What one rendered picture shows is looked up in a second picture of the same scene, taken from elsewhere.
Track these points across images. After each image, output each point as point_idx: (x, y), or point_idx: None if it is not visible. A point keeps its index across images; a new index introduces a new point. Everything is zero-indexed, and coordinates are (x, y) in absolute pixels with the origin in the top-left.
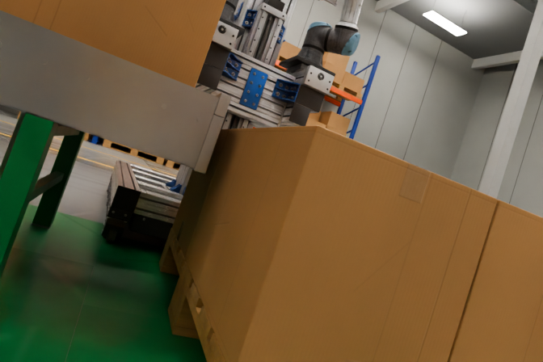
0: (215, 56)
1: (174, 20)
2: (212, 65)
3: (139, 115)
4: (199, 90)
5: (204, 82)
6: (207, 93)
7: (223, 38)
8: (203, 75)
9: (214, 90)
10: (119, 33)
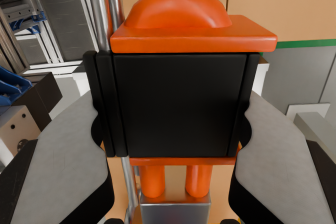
0: (34, 111)
1: None
2: (41, 101)
3: None
4: (263, 82)
5: (56, 90)
6: (264, 77)
7: (29, 131)
8: (55, 98)
9: (51, 73)
10: None
